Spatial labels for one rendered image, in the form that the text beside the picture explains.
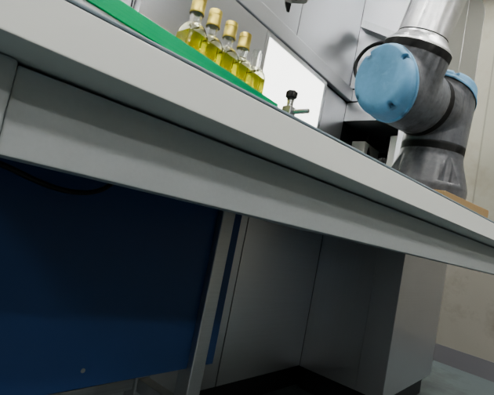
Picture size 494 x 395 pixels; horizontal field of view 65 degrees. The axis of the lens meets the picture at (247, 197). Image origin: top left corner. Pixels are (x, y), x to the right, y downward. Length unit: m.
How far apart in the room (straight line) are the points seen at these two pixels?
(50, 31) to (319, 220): 0.34
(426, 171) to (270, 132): 0.47
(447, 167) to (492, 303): 2.45
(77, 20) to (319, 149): 0.24
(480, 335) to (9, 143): 3.11
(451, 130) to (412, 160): 0.08
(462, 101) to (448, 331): 2.60
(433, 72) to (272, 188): 0.40
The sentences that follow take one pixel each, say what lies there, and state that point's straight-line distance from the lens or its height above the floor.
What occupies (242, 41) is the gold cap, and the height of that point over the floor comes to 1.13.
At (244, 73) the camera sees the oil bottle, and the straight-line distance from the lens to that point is 1.08.
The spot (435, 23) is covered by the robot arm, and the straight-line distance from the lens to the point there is 0.75.
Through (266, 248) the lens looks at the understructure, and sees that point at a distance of 1.49.
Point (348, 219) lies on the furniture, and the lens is 0.53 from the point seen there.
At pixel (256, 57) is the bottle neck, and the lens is 1.16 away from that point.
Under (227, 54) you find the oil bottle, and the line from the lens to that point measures 1.04.
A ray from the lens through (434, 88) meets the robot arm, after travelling 0.74.
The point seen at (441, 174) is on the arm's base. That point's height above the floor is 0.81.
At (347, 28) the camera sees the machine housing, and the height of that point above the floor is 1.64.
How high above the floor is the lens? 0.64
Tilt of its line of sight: 5 degrees up
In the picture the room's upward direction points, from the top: 11 degrees clockwise
